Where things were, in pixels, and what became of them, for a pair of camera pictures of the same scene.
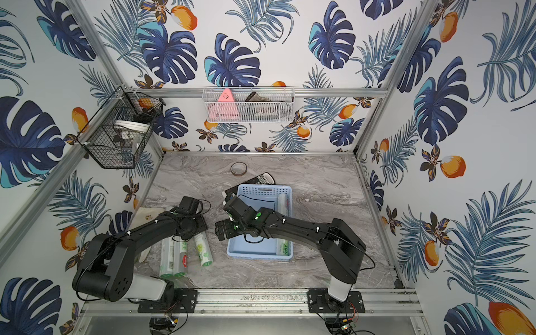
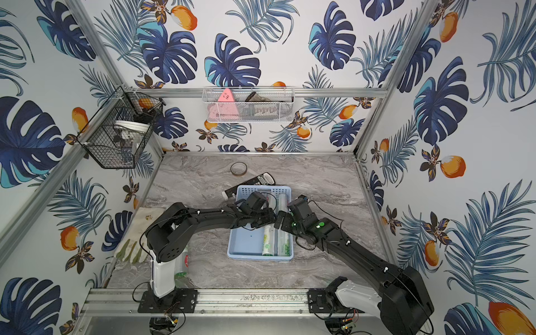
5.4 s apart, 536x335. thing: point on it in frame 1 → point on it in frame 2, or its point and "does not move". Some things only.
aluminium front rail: (283, 302) does not move
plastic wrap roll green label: (283, 247) does not move
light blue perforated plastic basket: (278, 198) does not move
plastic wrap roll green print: (204, 249) → (268, 241)
